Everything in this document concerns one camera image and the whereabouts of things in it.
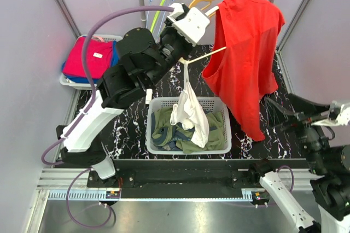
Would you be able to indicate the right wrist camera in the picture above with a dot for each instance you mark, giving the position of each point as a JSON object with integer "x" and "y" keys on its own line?
{"x": 338, "y": 115}

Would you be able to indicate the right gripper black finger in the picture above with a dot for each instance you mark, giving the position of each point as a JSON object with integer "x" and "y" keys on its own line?
{"x": 278, "y": 116}
{"x": 302, "y": 105}

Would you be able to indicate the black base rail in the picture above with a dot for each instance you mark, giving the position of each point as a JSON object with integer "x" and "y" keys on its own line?
{"x": 186, "y": 179}

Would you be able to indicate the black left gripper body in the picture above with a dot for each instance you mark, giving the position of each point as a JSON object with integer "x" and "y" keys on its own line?
{"x": 172, "y": 45}

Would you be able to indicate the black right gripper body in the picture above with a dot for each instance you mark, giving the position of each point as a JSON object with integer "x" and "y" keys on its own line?
{"x": 312, "y": 138}

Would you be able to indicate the small white basket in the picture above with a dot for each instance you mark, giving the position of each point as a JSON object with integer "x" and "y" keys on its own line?
{"x": 79, "y": 86}

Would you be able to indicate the white hanger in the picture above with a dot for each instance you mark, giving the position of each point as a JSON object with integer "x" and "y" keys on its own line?
{"x": 194, "y": 26}

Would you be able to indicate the white tank top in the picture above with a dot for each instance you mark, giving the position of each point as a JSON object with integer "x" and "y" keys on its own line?
{"x": 189, "y": 113}

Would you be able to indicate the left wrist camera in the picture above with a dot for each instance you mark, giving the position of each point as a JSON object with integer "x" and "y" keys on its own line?
{"x": 179, "y": 12}

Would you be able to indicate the navy blue tank top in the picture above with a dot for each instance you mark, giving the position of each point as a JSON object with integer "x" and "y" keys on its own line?
{"x": 175, "y": 144}

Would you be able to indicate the white plastic mesh basket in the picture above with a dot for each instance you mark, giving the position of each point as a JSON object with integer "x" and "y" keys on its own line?
{"x": 209, "y": 104}

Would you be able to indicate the red tank top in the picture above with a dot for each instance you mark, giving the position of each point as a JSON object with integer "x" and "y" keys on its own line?
{"x": 240, "y": 72}

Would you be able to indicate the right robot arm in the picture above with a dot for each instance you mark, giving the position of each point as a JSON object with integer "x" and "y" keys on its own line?
{"x": 330, "y": 189}

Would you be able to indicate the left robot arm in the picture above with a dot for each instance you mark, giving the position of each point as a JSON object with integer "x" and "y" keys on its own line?
{"x": 143, "y": 62}

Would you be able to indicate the folded clothes stack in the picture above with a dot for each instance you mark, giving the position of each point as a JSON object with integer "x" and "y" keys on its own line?
{"x": 100, "y": 57}

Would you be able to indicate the olive green tank top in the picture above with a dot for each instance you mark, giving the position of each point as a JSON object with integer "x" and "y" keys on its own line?
{"x": 162, "y": 131}

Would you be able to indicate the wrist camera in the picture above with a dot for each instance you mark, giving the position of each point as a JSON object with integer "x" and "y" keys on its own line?
{"x": 338, "y": 115}
{"x": 179, "y": 12}

